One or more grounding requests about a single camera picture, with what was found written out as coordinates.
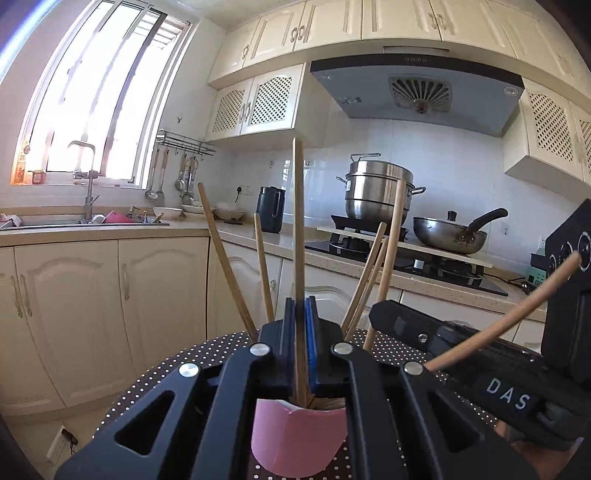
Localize cream upper kitchen cabinets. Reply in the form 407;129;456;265
205;0;591;195

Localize steel wok with black handle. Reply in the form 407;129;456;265
412;208;509;256

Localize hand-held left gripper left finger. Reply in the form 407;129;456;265
55;298;297;480

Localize cream lower kitchen cabinets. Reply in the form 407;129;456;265
0;235;555;416

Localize steel kitchen sink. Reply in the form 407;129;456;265
0;213;170;230

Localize metal sink faucet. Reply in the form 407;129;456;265
67;141;100;223

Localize metal wall utensil rack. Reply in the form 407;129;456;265
154;130;217;158

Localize cream kitchen cabinets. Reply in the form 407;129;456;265
205;0;591;195
0;235;555;416

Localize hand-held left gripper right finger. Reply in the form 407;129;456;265
304;296;539;480

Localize white power strip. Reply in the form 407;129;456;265
46;425;79;465

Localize black gas stove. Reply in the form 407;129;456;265
305;215;509;297

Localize small green device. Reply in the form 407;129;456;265
529;251;551;283

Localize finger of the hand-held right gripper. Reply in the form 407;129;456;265
368;299;591;452

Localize brown polka dot tablecloth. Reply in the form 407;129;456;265
92;330;591;480

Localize stainless steel steamer pot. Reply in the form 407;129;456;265
336;154;426;223

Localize beige kitchen countertop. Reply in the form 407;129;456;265
0;215;550;324

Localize grey range hood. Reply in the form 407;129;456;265
309;54;526;138

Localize black electric kettle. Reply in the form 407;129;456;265
256;186;286;234

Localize kitchen window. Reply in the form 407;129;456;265
11;0;193;188

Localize pink cup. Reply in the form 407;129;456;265
250;397;349;479

